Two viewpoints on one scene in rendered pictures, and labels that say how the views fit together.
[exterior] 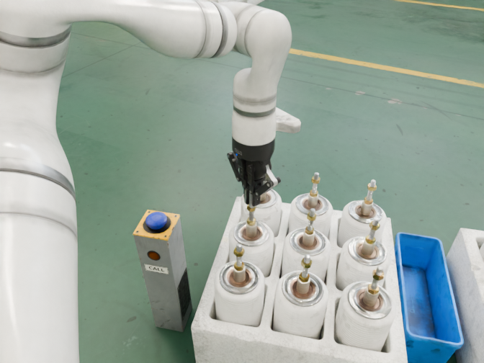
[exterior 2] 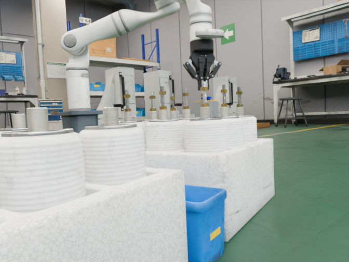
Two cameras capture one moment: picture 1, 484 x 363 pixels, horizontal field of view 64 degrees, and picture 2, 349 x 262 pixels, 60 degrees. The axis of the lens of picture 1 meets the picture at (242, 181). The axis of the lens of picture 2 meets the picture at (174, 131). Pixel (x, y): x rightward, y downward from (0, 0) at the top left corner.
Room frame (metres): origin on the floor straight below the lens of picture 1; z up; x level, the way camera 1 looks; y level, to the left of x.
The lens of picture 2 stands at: (0.82, -0.97, 0.27)
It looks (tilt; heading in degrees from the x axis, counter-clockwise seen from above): 3 degrees down; 110
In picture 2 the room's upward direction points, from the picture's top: 3 degrees counter-clockwise
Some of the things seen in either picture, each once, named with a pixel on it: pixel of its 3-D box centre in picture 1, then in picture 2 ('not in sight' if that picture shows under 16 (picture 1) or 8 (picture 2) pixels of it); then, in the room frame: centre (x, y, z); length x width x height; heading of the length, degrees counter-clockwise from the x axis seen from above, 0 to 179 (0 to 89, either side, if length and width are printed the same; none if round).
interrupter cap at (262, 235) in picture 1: (251, 232); not in sight; (0.58, -0.02, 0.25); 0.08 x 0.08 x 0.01
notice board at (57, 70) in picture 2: not in sight; (57, 70); (-3.90, 4.61, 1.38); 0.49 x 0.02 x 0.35; 61
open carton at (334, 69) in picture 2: not in sight; (335, 69); (1.62, 4.46, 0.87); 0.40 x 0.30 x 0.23; 137
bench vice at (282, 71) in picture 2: not in sight; (281, 73); (0.82, 4.42, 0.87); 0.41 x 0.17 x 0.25; 61
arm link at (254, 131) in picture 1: (262, 114); (203, 30); (0.59, -0.03, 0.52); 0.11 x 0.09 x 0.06; 129
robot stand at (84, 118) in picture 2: not in sight; (81, 146); (-0.01, 0.12, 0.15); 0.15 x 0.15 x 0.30; 61
